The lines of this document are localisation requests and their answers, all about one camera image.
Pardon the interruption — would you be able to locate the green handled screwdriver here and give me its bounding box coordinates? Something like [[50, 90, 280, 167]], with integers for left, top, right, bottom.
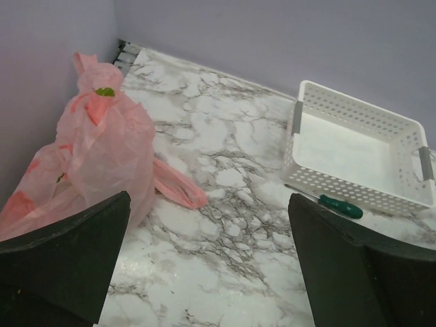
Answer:
[[285, 184, 363, 219]]

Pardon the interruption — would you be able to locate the aluminium rail left edge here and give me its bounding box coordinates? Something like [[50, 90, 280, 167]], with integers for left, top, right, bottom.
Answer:
[[113, 39, 141, 74]]

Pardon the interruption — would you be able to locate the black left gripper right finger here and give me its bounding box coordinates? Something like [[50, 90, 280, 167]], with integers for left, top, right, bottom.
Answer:
[[288, 193, 435, 326]]

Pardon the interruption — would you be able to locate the pink plastic bag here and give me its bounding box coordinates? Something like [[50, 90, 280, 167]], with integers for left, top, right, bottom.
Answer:
[[1, 53, 207, 240]]

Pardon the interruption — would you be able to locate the white perforated plastic basket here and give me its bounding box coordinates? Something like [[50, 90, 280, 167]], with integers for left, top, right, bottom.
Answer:
[[281, 80, 435, 215]]

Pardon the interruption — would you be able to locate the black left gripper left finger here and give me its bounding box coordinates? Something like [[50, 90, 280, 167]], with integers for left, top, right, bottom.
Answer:
[[1, 191, 131, 326]]

